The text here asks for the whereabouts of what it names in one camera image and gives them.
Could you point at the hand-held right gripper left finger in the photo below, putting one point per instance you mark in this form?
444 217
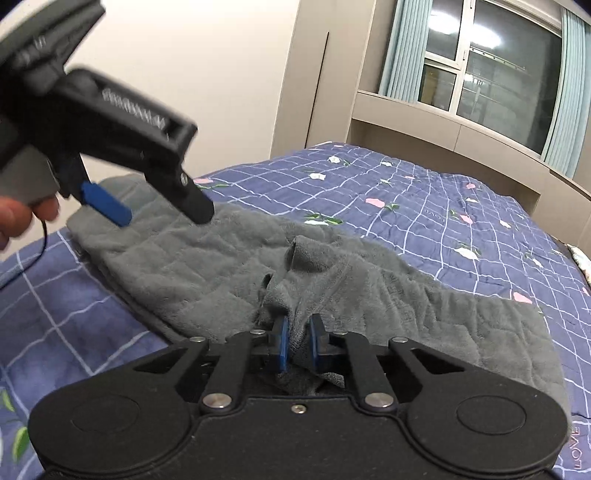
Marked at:
281 346

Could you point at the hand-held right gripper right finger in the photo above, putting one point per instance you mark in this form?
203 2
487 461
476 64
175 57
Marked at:
316 341

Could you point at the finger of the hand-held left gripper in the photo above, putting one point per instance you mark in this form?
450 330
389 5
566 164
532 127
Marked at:
194 203
108 203

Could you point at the grey quilted blanket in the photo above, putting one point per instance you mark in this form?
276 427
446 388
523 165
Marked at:
207 277

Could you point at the person's left hand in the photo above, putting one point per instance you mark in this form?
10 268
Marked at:
27 221

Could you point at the blue checked floral bedspread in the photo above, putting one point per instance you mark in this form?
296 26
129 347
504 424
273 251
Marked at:
415 230

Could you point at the beige tall wardrobe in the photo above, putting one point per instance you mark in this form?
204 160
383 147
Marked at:
323 78

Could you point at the beige window bench cabinet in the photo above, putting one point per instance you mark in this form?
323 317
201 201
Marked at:
438 134

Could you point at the light blue curtain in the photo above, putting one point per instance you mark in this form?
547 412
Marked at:
404 46
568 97

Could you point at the folded light patterned blanket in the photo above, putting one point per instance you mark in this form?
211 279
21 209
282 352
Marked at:
581 258

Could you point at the window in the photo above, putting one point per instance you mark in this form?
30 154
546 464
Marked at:
498 69

